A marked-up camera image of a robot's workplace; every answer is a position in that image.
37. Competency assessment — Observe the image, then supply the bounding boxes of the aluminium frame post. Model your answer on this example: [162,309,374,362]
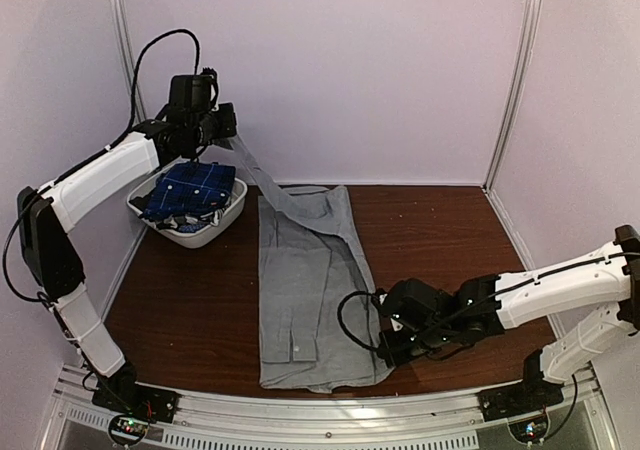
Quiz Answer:
[109,0,136,93]
[483,0,543,193]

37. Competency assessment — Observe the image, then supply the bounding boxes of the black white patterned shirt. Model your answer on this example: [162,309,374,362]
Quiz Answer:
[139,202,231,234]

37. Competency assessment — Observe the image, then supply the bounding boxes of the right black cable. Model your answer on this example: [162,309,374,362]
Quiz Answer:
[336,290,391,354]

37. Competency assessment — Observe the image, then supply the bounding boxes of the white plastic basket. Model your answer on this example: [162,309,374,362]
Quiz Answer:
[126,173,248,249]

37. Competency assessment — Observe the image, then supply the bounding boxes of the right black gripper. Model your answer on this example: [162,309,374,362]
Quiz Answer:
[377,325,453,371]

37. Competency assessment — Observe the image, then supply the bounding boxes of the left black cable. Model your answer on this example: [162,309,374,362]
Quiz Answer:
[127,28,202,136]

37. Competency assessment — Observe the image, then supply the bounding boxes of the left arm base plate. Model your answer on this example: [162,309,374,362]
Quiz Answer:
[92,383,179,448]

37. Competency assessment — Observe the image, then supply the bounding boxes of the left aluminium frame post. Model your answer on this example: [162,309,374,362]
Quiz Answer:
[109,0,136,93]

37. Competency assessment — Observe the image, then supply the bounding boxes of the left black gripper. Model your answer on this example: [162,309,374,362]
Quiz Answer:
[191,103,237,149]

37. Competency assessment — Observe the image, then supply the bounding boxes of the front aluminium rail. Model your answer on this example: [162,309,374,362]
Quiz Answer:
[35,365,621,449]

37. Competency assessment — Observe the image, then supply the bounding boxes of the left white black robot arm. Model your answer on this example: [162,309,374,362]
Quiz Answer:
[12,68,237,414]

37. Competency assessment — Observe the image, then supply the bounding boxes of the black cable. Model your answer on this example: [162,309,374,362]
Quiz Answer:
[127,28,202,136]
[336,290,391,354]

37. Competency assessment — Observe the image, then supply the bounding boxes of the blue plaid shirt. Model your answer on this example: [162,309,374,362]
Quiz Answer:
[141,161,236,222]

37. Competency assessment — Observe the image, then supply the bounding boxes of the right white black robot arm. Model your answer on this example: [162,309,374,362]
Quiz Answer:
[374,225,639,412]

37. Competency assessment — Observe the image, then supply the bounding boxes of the grey long sleeve shirt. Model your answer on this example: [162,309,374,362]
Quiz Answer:
[228,137,391,394]

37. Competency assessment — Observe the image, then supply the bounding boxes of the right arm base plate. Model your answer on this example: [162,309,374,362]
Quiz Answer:
[477,382,564,447]

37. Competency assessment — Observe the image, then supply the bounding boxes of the right aluminium frame post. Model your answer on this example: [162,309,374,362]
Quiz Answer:
[483,0,543,193]

